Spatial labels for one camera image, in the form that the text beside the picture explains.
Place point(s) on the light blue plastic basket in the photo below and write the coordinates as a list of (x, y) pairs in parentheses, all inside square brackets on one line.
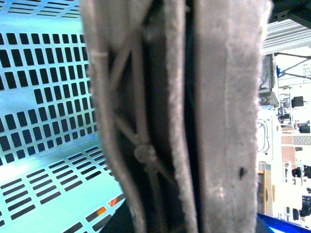
[(130, 116)]

